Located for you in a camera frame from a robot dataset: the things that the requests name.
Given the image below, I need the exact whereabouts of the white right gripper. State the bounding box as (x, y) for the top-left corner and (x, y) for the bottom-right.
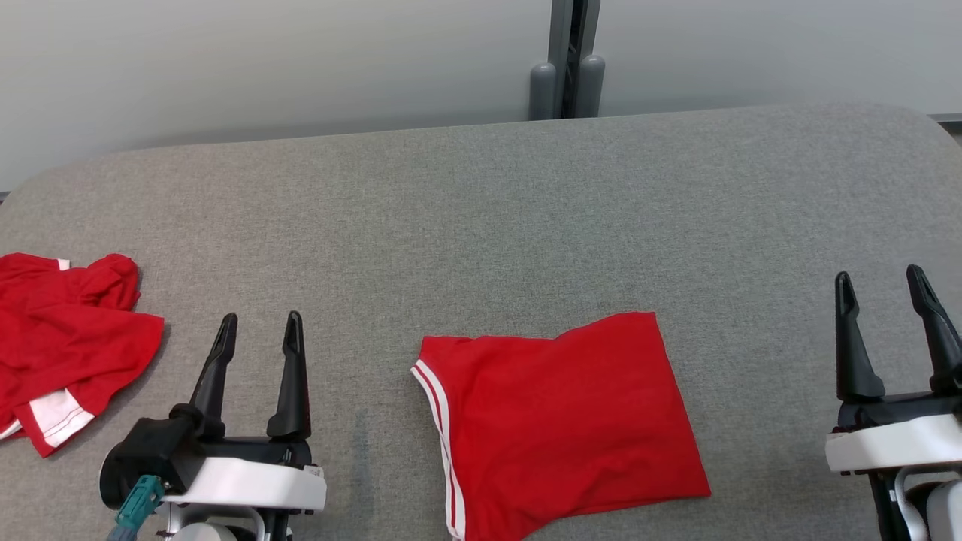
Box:
(825, 264), (962, 476)

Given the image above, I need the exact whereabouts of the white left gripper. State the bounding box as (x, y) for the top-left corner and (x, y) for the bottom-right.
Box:
(162, 310), (328, 515)

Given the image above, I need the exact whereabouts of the grey metal post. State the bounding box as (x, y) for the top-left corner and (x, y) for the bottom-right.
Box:
(528, 0), (607, 121)

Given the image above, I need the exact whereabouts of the red shorts white trim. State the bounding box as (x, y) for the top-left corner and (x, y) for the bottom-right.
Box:
(0, 253), (165, 458)

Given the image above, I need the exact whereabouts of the red Bulls 23 jersey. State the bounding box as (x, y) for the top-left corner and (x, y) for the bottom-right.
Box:
(410, 311), (712, 541)

